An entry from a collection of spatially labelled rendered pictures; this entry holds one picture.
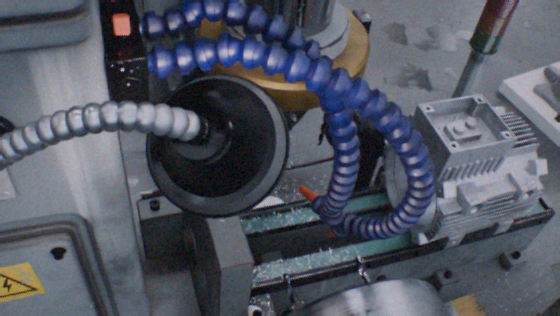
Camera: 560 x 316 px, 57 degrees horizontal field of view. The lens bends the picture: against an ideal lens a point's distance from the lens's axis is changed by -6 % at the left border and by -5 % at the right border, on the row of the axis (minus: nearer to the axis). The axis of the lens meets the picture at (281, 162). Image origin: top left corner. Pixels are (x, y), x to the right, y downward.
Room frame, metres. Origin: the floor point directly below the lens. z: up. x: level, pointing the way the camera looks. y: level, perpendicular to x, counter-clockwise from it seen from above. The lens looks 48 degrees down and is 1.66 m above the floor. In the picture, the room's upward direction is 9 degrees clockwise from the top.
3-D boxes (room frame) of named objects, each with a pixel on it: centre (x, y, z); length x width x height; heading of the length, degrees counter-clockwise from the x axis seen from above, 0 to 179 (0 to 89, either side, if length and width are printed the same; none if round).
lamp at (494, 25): (0.98, -0.39, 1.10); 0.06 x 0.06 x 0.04
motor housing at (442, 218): (0.61, -0.30, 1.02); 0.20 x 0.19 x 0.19; 116
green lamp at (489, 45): (0.98, -0.39, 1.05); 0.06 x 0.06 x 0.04
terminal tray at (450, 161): (0.59, -0.26, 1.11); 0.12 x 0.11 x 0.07; 116
